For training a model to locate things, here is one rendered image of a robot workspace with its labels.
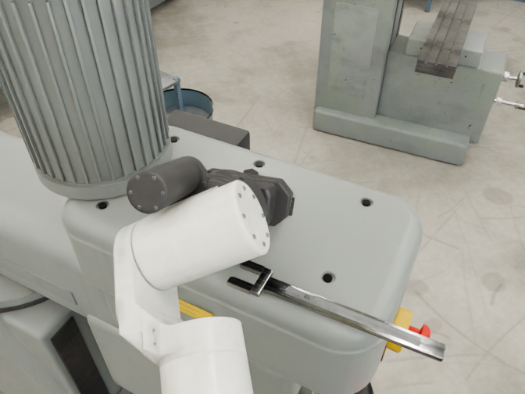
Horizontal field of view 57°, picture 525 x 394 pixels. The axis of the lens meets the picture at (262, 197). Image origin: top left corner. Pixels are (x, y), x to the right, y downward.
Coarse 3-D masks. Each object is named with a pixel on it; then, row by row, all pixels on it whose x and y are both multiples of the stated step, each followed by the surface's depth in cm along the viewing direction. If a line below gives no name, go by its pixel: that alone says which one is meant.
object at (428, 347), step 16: (256, 272) 58; (272, 272) 57; (240, 288) 56; (256, 288) 55; (272, 288) 55; (288, 288) 55; (304, 304) 54; (320, 304) 54; (336, 304) 54; (336, 320) 53; (352, 320) 52; (368, 320) 52; (384, 336) 51; (400, 336) 51; (416, 336) 51; (416, 352) 50; (432, 352) 50
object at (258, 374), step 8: (112, 296) 76; (112, 304) 77; (112, 312) 80; (248, 360) 68; (256, 368) 68; (264, 368) 67; (256, 376) 69; (264, 376) 68; (272, 376) 67; (280, 376) 66; (256, 384) 71; (264, 384) 70; (272, 384) 68; (280, 384) 67; (288, 384) 67; (296, 384) 68; (264, 392) 71; (272, 392) 70; (280, 392) 69; (288, 392) 68; (296, 392) 71
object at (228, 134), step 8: (176, 112) 113; (184, 112) 113; (168, 120) 111; (176, 120) 111; (184, 120) 111; (192, 120) 111; (200, 120) 111; (208, 120) 111; (184, 128) 108; (192, 128) 108; (200, 128) 108; (208, 128) 108; (216, 128) 108; (224, 128) 108; (232, 128) 108; (240, 128) 109; (208, 136) 106; (216, 136) 106; (224, 136) 106; (232, 136) 106; (240, 136) 106; (248, 136) 108; (232, 144) 104; (240, 144) 105; (248, 144) 109
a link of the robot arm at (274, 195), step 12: (216, 168) 61; (240, 180) 49; (252, 180) 52; (264, 180) 57; (276, 180) 58; (264, 192) 53; (276, 192) 57; (288, 192) 57; (264, 204) 51; (276, 204) 58; (288, 204) 57; (276, 216) 58
